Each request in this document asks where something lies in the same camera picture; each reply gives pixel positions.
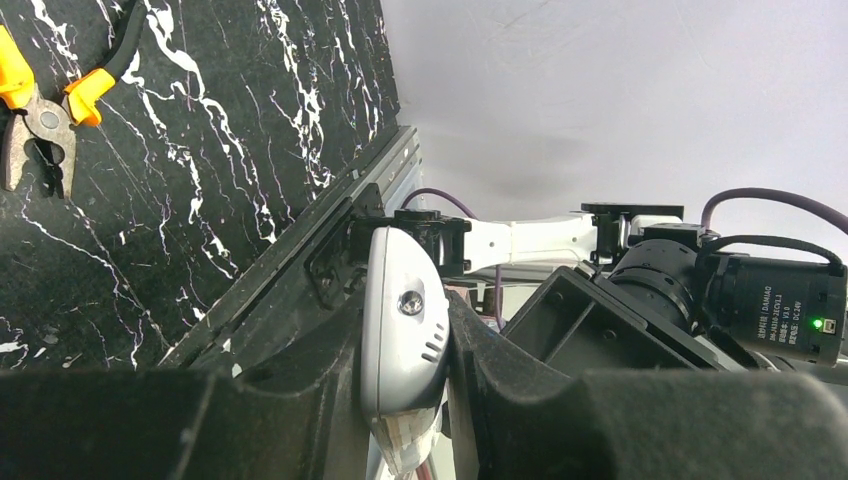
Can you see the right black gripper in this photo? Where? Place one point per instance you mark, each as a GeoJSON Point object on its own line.
{"type": "Point", "coordinates": [575, 323]}

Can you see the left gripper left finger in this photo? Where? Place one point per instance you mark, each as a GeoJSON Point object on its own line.
{"type": "Point", "coordinates": [295, 415]}

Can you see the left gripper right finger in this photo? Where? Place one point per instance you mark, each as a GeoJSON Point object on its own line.
{"type": "Point", "coordinates": [513, 417]}

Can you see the white remote control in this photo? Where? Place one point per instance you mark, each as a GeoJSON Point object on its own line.
{"type": "Point", "coordinates": [405, 335]}

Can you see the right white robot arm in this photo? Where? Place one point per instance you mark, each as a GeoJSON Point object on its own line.
{"type": "Point", "coordinates": [757, 301]}

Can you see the aluminium frame rail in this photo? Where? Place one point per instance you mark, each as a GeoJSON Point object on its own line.
{"type": "Point", "coordinates": [274, 302]}

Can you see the orange handled pliers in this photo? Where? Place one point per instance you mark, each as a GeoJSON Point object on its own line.
{"type": "Point", "coordinates": [37, 120]}

